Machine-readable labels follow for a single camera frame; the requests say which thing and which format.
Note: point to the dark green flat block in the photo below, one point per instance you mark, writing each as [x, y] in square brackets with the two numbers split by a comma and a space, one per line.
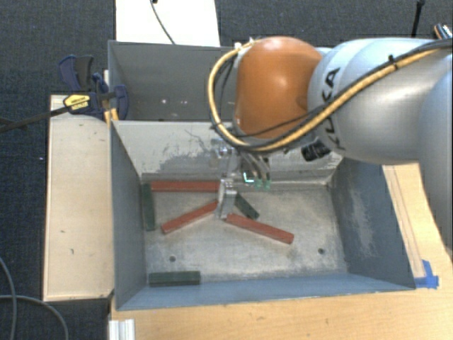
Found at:
[174, 278]
[248, 208]
[148, 207]

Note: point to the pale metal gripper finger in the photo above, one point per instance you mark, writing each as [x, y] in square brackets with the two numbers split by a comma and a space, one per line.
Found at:
[222, 200]
[231, 200]

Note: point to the pale wood board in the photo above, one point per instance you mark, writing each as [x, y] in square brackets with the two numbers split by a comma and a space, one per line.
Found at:
[78, 207]

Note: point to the black cylinder on white bracket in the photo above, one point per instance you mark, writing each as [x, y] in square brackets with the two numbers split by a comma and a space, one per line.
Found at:
[315, 151]

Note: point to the grey metal bin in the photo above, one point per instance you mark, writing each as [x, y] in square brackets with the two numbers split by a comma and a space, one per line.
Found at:
[247, 257]

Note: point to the red-brown flat block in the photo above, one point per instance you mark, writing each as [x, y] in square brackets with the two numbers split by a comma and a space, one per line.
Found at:
[184, 186]
[187, 218]
[262, 229]

